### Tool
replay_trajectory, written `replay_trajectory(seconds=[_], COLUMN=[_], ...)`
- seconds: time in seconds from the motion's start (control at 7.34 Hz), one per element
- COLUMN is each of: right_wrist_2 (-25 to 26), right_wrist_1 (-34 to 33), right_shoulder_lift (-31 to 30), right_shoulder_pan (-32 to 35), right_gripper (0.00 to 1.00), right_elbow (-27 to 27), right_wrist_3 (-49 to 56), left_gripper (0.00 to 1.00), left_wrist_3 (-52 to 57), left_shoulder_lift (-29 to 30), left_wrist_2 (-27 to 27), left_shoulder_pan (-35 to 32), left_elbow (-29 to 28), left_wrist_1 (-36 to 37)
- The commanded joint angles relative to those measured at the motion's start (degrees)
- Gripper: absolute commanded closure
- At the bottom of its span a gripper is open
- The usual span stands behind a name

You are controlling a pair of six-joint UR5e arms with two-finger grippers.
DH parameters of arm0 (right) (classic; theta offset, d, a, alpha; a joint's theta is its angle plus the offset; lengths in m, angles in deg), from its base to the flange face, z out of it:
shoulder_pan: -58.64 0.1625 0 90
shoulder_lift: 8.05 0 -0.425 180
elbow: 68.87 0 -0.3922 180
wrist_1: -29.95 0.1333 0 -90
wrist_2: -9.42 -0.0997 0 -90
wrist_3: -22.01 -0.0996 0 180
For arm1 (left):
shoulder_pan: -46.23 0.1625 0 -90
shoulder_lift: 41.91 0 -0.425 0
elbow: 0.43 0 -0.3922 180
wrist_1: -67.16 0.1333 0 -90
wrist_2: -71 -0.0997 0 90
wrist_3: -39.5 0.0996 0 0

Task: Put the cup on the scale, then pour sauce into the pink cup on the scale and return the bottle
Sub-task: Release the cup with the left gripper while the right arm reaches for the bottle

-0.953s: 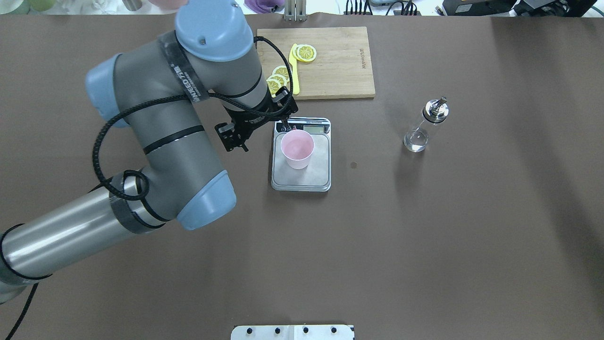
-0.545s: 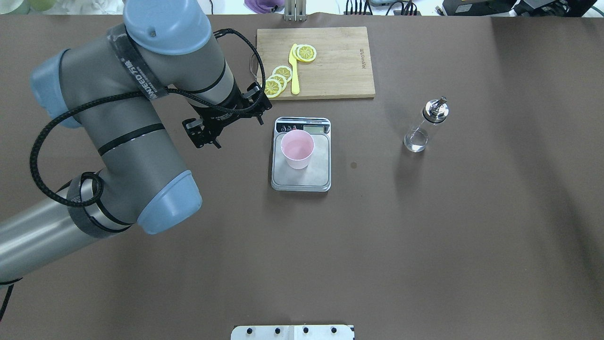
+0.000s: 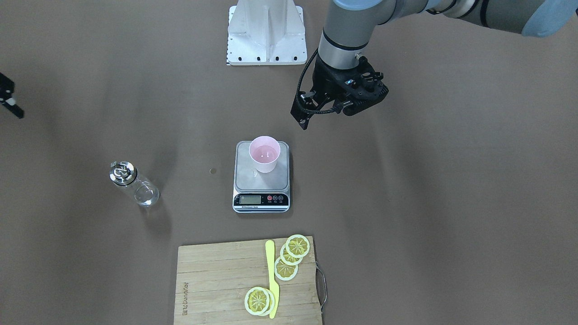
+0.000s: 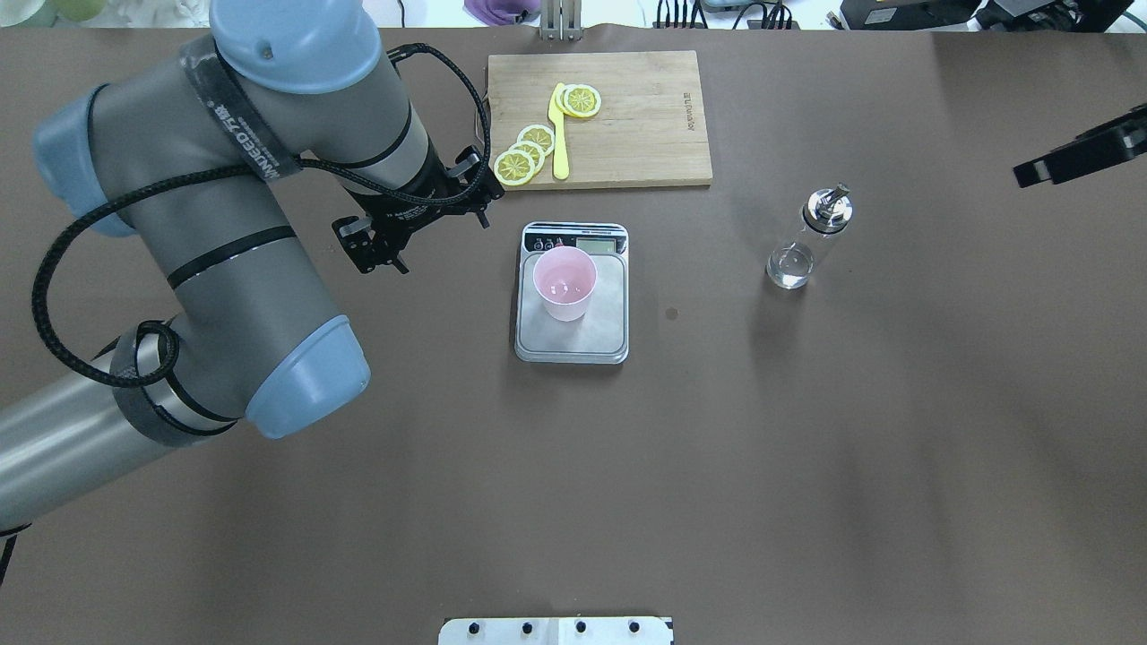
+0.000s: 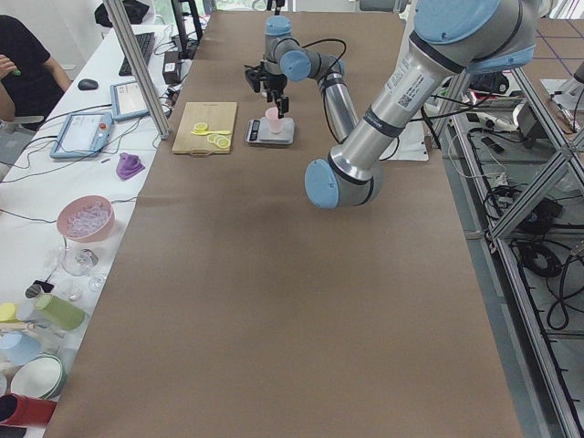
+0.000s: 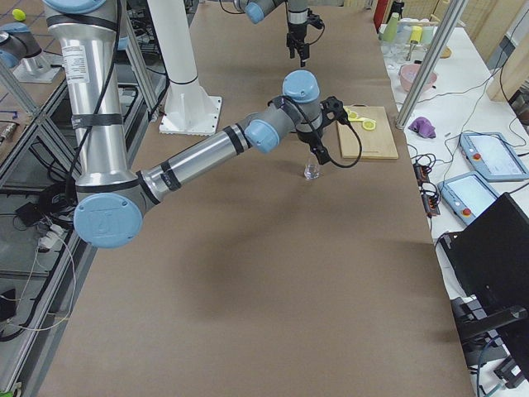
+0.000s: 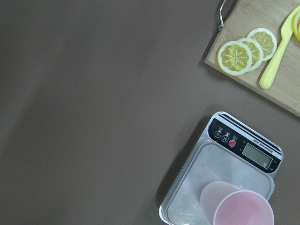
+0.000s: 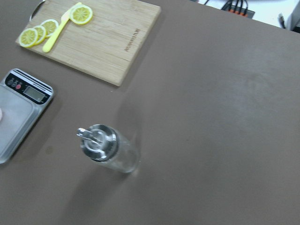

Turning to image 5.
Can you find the digital kitchen scale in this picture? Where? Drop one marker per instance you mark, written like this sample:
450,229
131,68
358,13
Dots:
258,132

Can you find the pink bowl with ice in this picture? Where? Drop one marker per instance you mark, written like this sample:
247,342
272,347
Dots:
87,219

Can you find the computer mouse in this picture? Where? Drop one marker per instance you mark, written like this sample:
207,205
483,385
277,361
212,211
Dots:
87,84

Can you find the teach pendant far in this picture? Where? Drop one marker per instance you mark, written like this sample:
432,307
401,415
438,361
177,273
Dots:
127,101

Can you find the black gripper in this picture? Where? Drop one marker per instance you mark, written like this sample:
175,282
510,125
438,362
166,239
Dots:
275,83

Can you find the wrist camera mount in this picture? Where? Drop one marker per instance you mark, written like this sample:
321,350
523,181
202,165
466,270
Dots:
255,77

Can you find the teach pendant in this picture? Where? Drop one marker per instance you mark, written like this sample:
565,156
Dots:
127,101
83,134

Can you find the pink plastic cup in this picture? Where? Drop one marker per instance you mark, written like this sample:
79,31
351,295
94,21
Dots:
274,122

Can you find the seated person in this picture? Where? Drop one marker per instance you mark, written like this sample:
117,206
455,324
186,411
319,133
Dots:
32,81

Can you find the light blue cup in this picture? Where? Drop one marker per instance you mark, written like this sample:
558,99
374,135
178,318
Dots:
20,348

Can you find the bamboo cutting board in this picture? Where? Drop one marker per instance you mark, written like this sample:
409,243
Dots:
218,116

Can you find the lemon slice top right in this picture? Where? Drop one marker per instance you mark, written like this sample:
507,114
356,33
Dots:
222,142

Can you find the yellow plastic knife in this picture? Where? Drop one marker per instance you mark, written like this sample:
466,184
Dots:
209,132

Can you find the red cup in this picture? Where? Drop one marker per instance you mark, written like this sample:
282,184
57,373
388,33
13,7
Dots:
20,410

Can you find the aluminium frame post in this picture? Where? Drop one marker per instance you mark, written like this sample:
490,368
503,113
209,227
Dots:
131,50

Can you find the teach pendant near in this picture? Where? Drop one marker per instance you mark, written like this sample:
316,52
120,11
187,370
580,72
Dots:
83,134

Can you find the white bowl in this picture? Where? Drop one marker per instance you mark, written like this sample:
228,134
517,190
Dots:
41,378

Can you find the purple cloth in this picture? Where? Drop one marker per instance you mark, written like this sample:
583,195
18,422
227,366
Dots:
128,166

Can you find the green cup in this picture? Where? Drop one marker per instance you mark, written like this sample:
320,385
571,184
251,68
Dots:
59,312

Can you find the lemon slice bottom front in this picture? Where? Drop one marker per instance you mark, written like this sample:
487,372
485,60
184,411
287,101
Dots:
200,127

